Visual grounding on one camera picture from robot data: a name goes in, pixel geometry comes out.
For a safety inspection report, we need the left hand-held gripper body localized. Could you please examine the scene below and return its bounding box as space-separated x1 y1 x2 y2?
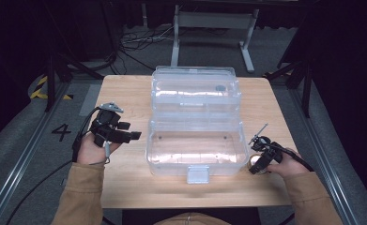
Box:
89 101 125 163

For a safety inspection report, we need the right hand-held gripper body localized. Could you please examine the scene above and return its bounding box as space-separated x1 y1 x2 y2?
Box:
248 123 284 164

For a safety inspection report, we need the clear plastic storage box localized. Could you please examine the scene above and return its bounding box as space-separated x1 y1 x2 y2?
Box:
145 65 251 185

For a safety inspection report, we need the person's right hand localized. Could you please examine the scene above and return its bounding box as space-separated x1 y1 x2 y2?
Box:
267 147 311 179

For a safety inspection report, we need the person's left hand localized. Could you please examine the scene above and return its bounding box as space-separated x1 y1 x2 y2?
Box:
76 133 122 166

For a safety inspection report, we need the black tripod stand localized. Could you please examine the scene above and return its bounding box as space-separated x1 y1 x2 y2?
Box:
43 51 105 113
264 59 313 118

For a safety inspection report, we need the yellow black hazard tape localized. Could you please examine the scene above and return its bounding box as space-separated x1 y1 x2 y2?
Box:
30 75 74 101

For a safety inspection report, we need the person's tan jacket torso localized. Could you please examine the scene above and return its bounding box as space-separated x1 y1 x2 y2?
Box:
152 212 232 225

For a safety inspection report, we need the right hand-held gripper black cable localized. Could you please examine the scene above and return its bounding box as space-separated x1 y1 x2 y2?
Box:
274 143 315 173

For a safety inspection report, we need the hand-held gripper black cable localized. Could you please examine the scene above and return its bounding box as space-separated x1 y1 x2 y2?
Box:
274 143 315 173
5 107 101 225

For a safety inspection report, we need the aluminium floor rail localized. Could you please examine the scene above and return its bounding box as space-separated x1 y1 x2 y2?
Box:
288 90 359 225
0 82 71 225

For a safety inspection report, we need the left hand-held gripper black cable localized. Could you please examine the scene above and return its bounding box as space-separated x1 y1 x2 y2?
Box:
5 107 101 225

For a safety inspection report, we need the tangle of floor cables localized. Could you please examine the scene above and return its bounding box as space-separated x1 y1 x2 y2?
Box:
112 24 229 76

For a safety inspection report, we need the white metal desk frame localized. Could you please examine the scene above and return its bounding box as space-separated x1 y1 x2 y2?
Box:
170 4 260 74

